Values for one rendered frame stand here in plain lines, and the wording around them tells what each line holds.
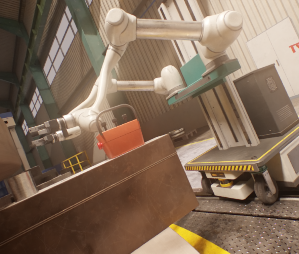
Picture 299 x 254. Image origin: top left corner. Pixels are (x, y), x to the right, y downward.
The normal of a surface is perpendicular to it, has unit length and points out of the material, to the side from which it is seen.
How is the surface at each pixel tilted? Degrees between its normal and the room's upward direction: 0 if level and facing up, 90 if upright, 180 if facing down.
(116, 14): 88
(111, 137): 97
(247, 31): 90
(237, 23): 89
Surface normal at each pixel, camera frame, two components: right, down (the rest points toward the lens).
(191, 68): -0.82, 0.33
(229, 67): 0.41, -0.21
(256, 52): -0.70, 0.27
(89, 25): 0.60, -0.29
